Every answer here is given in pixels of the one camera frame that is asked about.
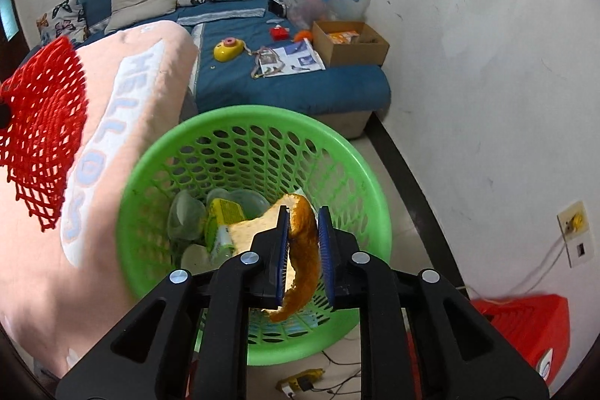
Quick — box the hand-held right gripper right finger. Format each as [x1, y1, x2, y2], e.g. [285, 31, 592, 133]
[318, 205, 550, 400]

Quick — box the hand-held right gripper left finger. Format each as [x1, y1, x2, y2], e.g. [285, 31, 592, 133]
[55, 205, 290, 400]

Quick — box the orange peel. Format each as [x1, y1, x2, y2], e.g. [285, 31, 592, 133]
[228, 193, 324, 323]

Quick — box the red foam net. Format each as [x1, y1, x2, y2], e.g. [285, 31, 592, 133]
[0, 35, 90, 233]

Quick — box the green plastic basket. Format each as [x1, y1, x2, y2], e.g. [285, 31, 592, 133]
[115, 106, 392, 367]

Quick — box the clear plastic container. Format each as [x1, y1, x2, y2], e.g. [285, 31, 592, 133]
[206, 188, 278, 219]

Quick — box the white round lidded cup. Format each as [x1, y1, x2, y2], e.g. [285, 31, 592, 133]
[180, 243, 217, 273]

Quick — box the clear plastic cup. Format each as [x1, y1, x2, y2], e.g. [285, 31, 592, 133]
[168, 189, 207, 241]

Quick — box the yellow power strip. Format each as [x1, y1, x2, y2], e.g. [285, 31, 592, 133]
[276, 367, 326, 396]

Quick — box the blue sofa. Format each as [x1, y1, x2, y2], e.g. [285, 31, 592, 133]
[28, 0, 392, 138]

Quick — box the open magazine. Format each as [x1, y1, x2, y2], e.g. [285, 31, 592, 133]
[250, 39, 326, 79]

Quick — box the cardboard box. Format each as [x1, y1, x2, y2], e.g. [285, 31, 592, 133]
[312, 20, 391, 68]

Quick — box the red crate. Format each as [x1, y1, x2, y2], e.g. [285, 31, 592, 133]
[405, 294, 570, 387]

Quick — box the grey folded cloth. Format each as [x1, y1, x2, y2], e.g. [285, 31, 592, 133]
[177, 6, 268, 27]

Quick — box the black cable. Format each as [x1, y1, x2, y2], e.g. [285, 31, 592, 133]
[321, 351, 363, 394]

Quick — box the white cable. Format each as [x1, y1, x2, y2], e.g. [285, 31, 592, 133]
[462, 236, 570, 295]

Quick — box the yellow toy camera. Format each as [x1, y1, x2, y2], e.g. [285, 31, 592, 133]
[213, 37, 248, 63]

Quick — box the wall socket with yellow plug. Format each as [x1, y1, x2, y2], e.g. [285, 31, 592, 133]
[557, 201, 588, 237]

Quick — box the white wall socket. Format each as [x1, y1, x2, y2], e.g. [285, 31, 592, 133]
[565, 236, 590, 268]

